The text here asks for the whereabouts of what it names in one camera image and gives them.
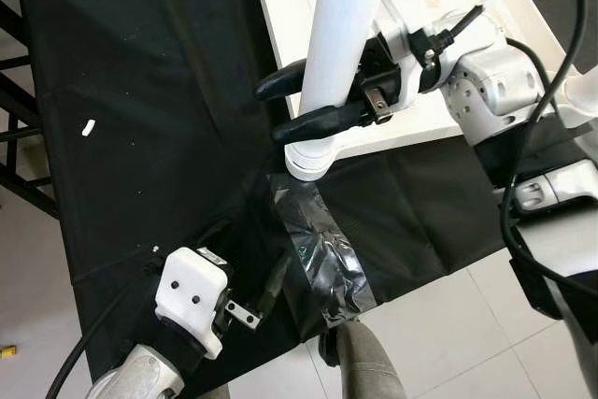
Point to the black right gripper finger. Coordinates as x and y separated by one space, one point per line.
322 123
280 81

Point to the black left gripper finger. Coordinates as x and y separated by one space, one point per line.
213 238
278 282

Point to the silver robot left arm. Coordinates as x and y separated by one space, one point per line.
140 376

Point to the black tablecloth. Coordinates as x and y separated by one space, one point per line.
168 63

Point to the small white plastic piece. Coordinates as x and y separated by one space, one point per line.
89 126

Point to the small yellow object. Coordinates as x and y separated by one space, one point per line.
7 351

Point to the black metal stool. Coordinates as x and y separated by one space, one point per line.
14 91

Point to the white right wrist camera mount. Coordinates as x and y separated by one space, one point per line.
392 25

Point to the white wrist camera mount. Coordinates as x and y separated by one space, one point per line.
192 292
392 25

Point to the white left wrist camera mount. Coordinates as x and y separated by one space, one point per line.
192 292

